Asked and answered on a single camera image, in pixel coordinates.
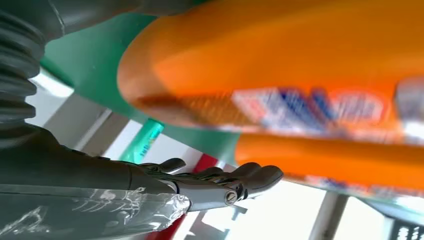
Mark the teal plastic tube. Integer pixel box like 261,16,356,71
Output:
119,118,166,164

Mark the green table mat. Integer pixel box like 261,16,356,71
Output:
39,0,241,167

